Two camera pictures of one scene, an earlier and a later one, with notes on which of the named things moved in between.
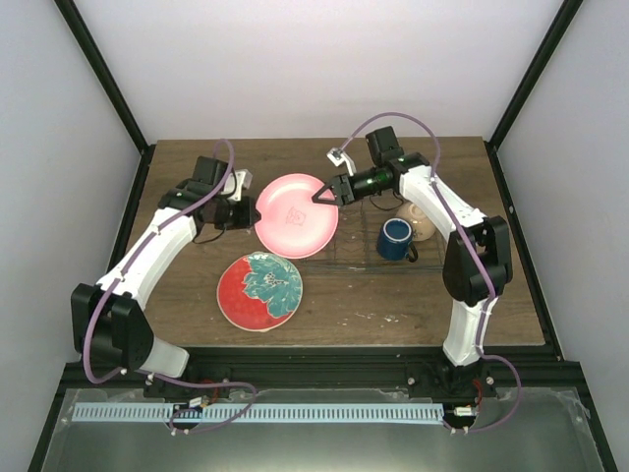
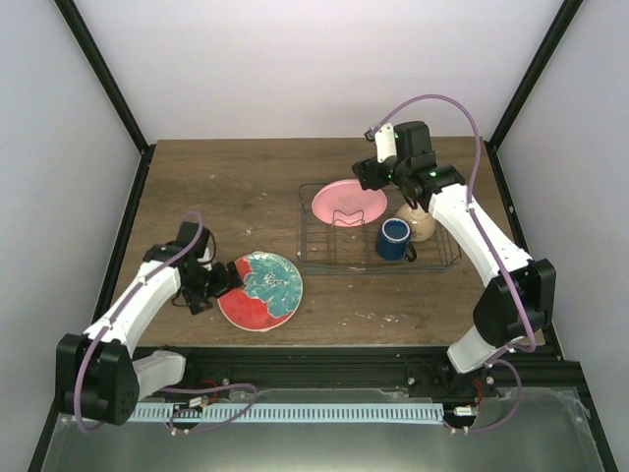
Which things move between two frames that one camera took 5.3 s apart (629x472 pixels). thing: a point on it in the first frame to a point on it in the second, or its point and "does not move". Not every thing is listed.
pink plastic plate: [293, 224] to [346, 204]
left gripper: [246, 220] to [224, 284]
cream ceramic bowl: [423, 227] does not move
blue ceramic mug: [394, 240] does not move
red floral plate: [259, 291] does not move
